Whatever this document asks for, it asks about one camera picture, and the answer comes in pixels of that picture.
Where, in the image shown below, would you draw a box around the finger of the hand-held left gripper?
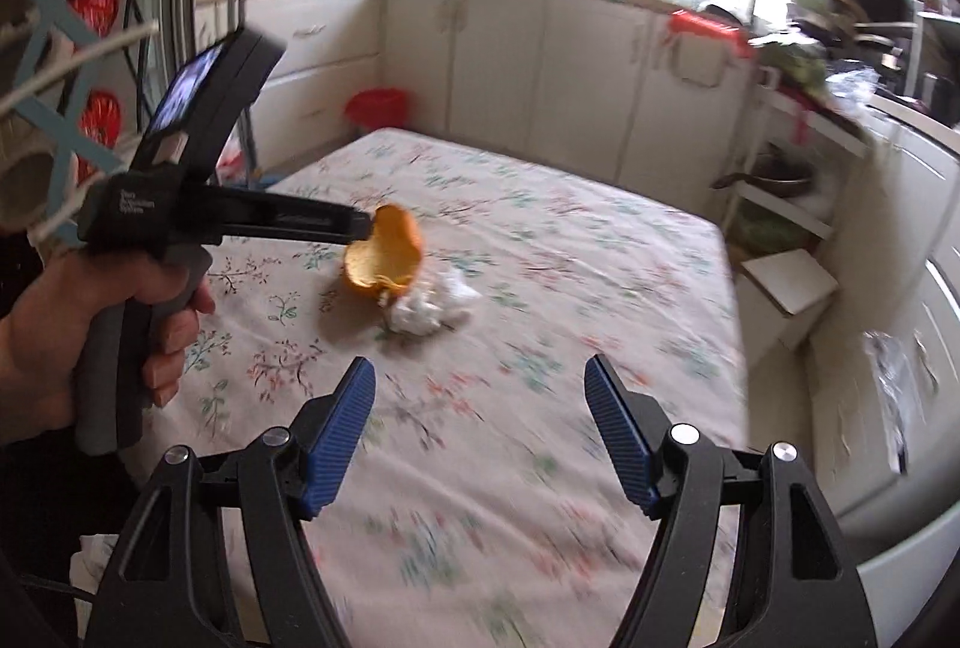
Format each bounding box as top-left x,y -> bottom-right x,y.
202,187 -> 374,248

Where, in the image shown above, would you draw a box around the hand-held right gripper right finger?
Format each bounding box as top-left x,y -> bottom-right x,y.
583,354 -> 871,648

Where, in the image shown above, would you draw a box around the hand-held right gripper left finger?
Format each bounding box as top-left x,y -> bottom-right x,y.
84,357 -> 376,648

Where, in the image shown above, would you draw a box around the orange peel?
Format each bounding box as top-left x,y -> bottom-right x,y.
341,204 -> 425,304

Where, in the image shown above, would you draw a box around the white paper tissue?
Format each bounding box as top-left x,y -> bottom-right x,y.
379,269 -> 481,338

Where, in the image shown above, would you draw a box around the person's left hand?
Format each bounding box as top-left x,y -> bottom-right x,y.
0,247 -> 218,446

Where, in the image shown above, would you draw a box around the red heart decoration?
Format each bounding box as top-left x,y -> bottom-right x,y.
75,91 -> 122,180
67,0 -> 121,40

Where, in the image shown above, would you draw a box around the red plastic bucket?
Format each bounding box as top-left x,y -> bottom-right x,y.
345,89 -> 411,137

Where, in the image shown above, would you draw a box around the floral tablecloth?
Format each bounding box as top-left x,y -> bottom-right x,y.
120,127 -> 751,648

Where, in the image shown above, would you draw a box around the white stool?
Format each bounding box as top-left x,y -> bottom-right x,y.
735,249 -> 839,349

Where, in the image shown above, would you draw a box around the green vegetables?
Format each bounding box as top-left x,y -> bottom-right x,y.
731,198 -> 818,251

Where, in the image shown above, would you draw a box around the clear plastic bag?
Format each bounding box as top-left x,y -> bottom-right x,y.
862,329 -> 927,476

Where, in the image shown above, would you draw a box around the dark metal pan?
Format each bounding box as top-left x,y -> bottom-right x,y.
711,149 -> 817,199

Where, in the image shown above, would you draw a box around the person's black clothing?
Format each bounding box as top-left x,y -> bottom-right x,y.
0,427 -> 143,648

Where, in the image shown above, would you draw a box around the white base cabinets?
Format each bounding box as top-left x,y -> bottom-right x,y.
191,0 -> 758,221

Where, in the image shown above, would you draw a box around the white shelf rack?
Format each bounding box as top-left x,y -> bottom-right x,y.
720,67 -> 871,244

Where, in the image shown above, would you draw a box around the white drawer cabinet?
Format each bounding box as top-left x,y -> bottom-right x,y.
814,93 -> 960,544

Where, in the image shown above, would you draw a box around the red-rimmed hanging bag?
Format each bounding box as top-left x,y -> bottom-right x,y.
664,10 -> 753,88

